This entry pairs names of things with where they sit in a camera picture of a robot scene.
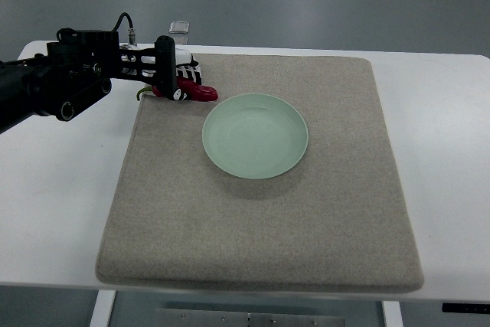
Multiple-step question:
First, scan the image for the black table control panel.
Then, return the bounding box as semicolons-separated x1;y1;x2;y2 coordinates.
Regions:
442;302;490;315

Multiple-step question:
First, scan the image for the metal base plate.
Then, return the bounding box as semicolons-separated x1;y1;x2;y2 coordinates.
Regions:
154;309;345;327

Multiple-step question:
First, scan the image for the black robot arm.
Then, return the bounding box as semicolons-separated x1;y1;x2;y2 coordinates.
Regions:
1;27;179;132

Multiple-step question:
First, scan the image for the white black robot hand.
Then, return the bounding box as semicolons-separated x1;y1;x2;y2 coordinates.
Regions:
132;47;204;101

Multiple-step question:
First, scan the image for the left white table leg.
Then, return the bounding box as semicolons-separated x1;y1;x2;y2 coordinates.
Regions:
89;290;116;327

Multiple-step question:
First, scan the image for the right white table leg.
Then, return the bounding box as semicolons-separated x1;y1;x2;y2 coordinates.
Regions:
381;301;403;327

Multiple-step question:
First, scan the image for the light green plate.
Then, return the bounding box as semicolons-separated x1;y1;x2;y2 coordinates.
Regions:
202;93;309;180

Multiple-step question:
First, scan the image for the clear plastic floor box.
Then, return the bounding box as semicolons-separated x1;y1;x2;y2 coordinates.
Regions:
168;21;190;34

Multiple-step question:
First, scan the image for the red chili pepper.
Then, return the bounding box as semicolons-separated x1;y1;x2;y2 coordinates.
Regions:
136;77;218;102

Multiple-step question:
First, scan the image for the white table leg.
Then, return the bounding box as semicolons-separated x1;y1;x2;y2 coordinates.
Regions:
381;301;403;327
89;290;116;327

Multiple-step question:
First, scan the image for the beige felt mat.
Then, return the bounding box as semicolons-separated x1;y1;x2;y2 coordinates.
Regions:
95;54;424;293

